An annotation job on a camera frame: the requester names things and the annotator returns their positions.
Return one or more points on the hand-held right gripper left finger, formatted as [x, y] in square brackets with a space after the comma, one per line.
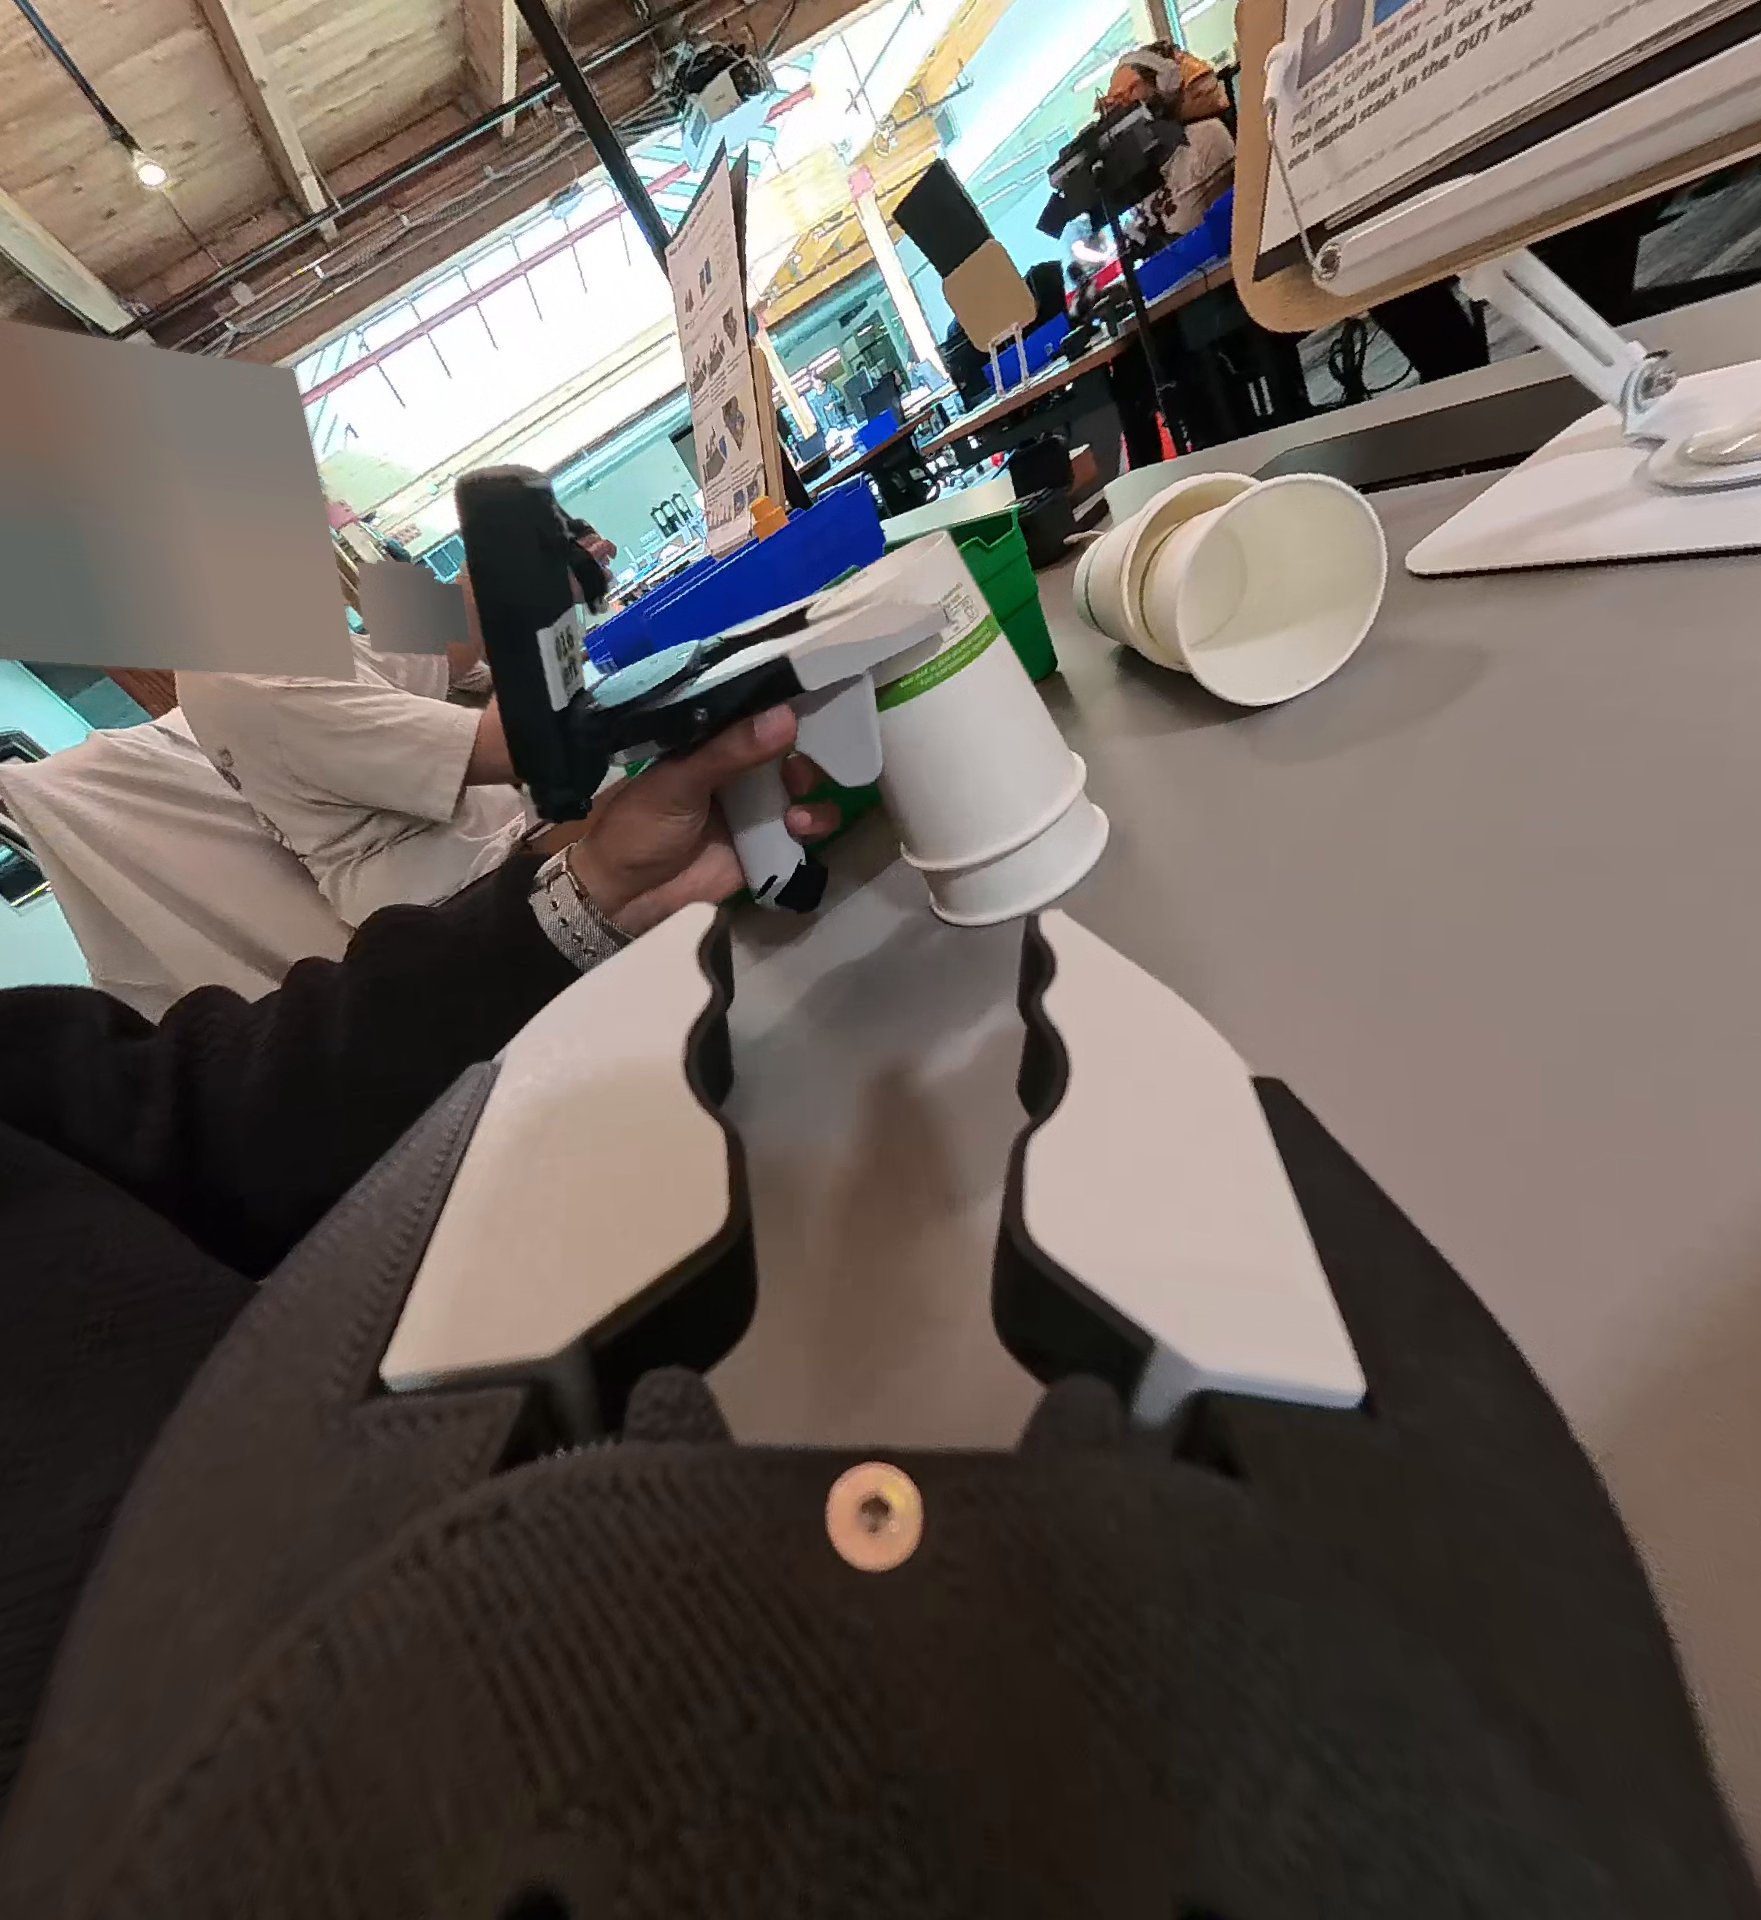
[580, 1200]

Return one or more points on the printed instruction sheet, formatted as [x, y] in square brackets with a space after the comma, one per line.
[1421, 105]

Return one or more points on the person's dark clothed body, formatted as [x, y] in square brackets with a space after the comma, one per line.
[71, 1500]

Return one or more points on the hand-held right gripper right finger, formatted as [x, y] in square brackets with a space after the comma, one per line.
[1180, 1200]

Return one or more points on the grey wristwatch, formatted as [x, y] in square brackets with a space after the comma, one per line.
[580, 907]

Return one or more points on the wooden top desk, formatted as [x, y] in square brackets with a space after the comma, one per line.
[1059, 377]

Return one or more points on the person's left hand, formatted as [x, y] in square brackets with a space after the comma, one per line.
[663, 840]

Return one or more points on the black desktop device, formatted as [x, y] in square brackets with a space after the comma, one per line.
[1042, 505]

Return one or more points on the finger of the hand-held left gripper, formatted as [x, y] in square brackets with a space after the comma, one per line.
[806, 614]
[881, 643]

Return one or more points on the wooden document stand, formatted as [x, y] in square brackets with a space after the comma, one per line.
[713, 344]
[971, 256]
[1646, 494]

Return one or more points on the blue plastic bin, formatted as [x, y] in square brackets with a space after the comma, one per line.
[761, 571]

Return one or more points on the green plastic bin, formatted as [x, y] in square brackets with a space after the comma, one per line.
[1006, 579]

